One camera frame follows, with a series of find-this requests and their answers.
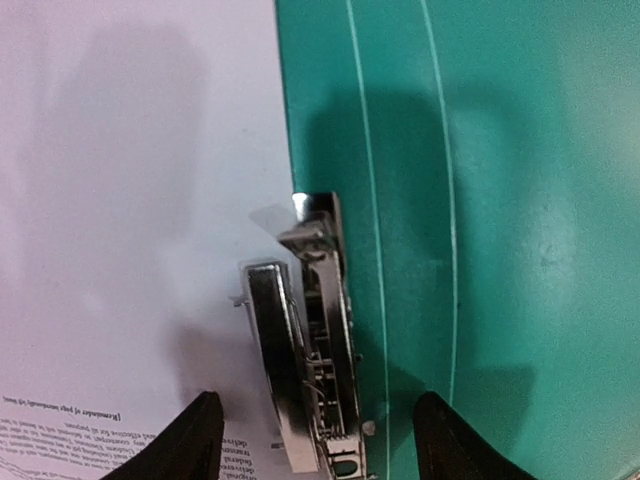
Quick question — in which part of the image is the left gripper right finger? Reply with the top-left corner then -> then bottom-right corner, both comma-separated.
412,391 -> 532,480

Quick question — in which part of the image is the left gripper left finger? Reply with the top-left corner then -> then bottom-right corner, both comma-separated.
104,391 -> 224,480

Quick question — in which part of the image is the folder spine metal clip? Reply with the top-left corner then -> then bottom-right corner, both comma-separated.
237,192 -> 374,479

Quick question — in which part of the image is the printed paper sheet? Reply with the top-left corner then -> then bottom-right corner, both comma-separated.
1,1 -> 292,479

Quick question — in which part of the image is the green file folder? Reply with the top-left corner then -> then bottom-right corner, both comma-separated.
276,1 -> 639,479

